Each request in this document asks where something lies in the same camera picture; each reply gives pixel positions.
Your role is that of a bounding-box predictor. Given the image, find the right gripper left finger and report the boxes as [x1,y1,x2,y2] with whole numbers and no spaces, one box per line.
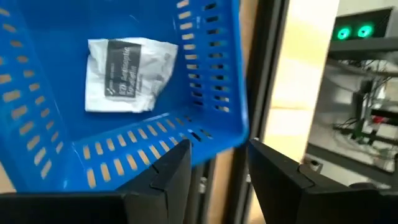
[118,139,192,224]

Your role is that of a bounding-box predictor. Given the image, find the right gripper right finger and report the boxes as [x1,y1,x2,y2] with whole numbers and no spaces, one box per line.
[248,138,351,224]

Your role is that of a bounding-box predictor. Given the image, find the white antiseptic towelette packet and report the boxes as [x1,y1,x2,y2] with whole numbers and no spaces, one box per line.
[84,37,180,113]

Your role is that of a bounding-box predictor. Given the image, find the black metal equipment cart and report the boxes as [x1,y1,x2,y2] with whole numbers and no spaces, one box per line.
[306,37,398,187]

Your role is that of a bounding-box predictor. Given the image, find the blue plastic basket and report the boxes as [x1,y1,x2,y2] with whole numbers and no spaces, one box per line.
[0,0,249,194]

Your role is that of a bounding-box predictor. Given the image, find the computer case with green lights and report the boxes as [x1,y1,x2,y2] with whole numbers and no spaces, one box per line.
[329,6,398,43]

